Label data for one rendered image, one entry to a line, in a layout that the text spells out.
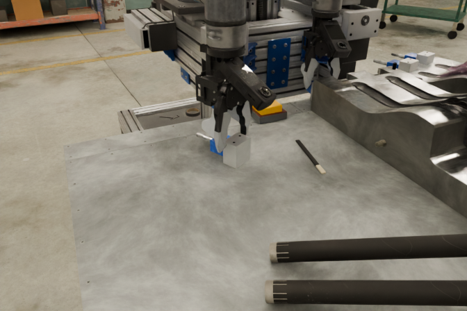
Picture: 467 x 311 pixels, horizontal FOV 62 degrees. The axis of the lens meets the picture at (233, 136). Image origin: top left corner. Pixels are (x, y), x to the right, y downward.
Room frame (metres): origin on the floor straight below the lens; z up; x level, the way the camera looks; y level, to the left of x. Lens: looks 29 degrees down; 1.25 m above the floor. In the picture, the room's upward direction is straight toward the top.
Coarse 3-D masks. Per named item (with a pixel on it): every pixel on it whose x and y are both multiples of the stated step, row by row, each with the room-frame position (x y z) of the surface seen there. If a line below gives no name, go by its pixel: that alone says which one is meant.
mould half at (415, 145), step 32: (320, 96) 0.93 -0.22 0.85; (352, 96) 0.85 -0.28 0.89; (416, 96) 0.86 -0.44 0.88; (352, 128) 0.80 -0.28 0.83; (384, 128) 0.72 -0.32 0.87; (416, 128) 0.65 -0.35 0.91; (448, 128) 0.63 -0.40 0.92; (384, 160) 0.70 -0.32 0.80; (416, 160) 0.63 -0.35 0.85; (448, 160) 0.61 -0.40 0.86; (448, 192) 0.56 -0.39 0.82
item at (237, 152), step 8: (200, 136) 0.76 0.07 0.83; (208, 136) 0.75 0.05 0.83; (232, 136) 0.72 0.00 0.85; (240, 136) 0.72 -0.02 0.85; (248, 136) 0.72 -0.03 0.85; (232, 144) 0.68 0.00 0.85; (240, 144) 0.69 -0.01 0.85; (248, 144) 0.71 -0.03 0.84; (216, 152) 0.71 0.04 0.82; (224, 152) 0.69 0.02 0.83; (232, 152) 0.68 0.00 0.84; (240, 152) 0.69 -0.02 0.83; (248, 152) 0.71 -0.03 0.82; (224, 160) 0.69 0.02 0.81; (232, 160) 0.68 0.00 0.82; (240, 160) 0.69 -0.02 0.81
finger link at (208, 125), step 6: (228, 114) 0.69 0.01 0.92; (204, 120) 0.71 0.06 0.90; (210, 120) 0.70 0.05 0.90; (222, 120) 0.67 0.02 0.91; (228, 120) 0.69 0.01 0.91; (204, 126) 0.70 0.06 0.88; (210, 126) 0.69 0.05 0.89; (222, 126) 0.67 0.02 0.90; (210, 132) 0.69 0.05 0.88; (216, 132) 0.67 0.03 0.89; (222, 132) 0.67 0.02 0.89; (216, 138) 0.67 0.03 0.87; (222, 138) 0.67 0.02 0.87; (216, 144) 0.67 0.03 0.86; (222, 144) 0.67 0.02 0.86; (222, 150) 0.68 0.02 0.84
